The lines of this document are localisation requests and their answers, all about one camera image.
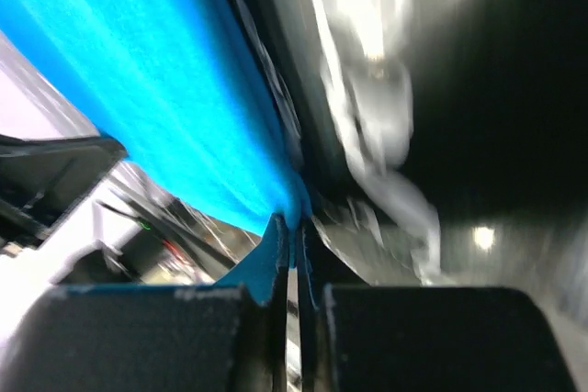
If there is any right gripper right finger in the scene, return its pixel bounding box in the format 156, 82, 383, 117
296, 221, 576, 392

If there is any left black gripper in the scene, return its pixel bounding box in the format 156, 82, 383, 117
1, 135, 238, 285

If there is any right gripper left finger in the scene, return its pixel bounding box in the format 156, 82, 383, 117
1, 215, 288, 391

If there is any blue t shirt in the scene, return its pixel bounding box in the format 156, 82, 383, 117
0, 0, 309, 233

